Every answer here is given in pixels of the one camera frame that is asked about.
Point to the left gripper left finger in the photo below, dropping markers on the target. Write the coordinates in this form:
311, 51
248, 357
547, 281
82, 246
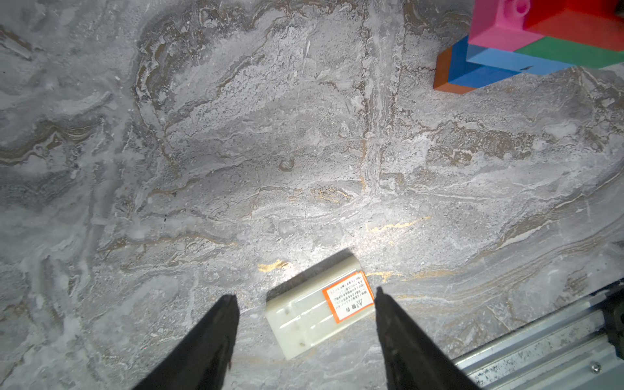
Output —
203, 357

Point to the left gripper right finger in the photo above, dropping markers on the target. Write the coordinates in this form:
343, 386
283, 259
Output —
412, 360

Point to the orange square lego brick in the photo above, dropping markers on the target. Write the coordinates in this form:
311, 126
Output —
441, 81

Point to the green long lego brick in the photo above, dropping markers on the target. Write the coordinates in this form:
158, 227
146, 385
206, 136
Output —
572, 53

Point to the pink square lego brick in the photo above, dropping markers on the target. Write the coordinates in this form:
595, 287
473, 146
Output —
499, 24

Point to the red long lego brick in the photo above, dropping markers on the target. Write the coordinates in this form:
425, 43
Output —
587, 22

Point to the light blue long lego brick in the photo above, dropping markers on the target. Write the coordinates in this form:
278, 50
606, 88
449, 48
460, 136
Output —
513, 61

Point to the white eraser with orange label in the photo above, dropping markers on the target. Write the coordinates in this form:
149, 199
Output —
313, 311

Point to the aluminium front rail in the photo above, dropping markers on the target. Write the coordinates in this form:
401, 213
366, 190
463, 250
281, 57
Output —
577, 347

